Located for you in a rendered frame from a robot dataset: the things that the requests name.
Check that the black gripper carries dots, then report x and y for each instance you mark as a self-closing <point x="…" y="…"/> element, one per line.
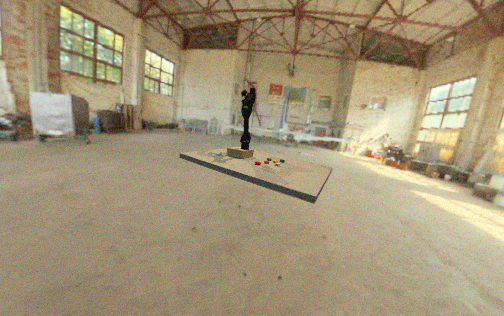
<point x="243" y="93"/>

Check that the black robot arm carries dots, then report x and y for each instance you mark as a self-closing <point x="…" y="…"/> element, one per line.
<point x="246" y="112"/>

